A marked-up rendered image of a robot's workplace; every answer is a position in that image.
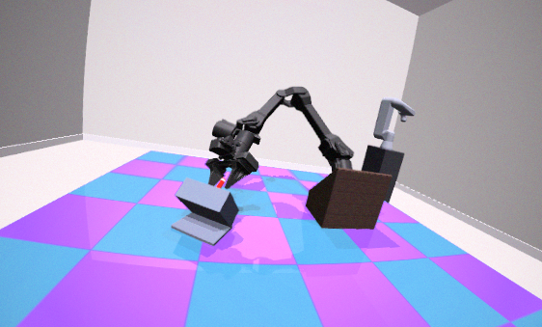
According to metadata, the red peg with white band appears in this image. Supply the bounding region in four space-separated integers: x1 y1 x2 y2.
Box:
217 178 227 189

